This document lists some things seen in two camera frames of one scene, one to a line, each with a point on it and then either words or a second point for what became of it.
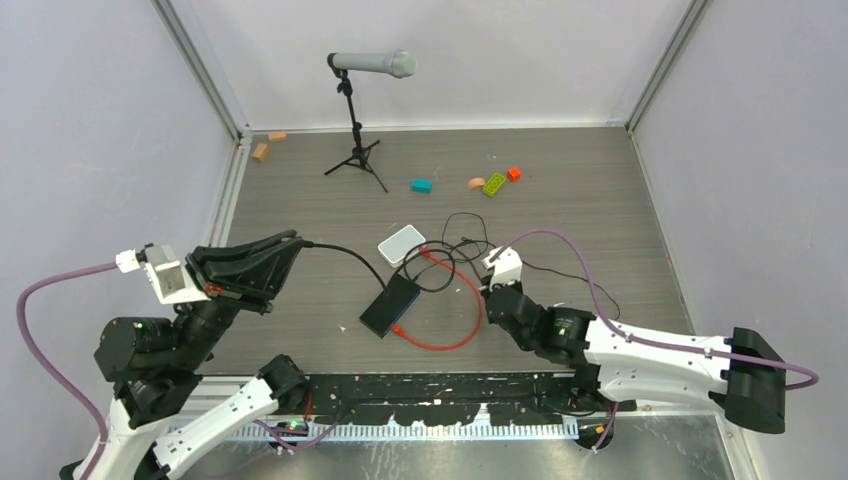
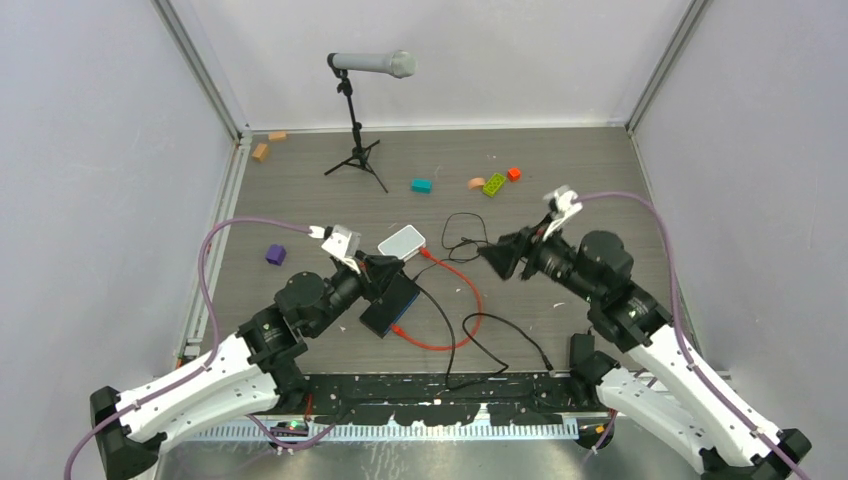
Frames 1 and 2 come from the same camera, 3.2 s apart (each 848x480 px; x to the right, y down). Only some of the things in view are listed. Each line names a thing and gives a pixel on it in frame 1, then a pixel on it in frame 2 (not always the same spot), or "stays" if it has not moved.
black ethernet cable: x=353 y=250 → x=538 y=352
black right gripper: x=485 y=288 → x=504 y=255
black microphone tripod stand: x=360 y=155 stays
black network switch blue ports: x=390 y=305 stays
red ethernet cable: x=396 y=329 stays
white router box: x=394 y=248 stays
